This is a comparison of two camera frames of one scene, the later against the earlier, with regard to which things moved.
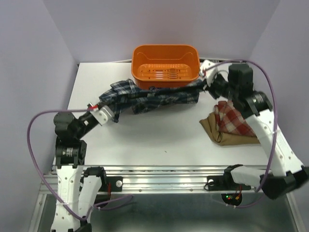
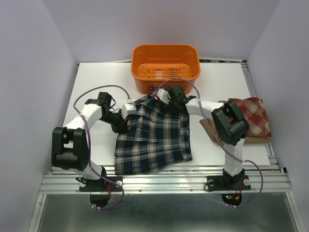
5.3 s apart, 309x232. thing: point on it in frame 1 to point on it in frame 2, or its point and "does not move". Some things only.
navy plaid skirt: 128,93 to 158,136
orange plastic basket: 164,65 does not move
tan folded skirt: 209,123 does not move
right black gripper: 217,77 to 168,108
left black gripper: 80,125 to 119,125
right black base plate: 225,182 does not move
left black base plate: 116,183 does not move
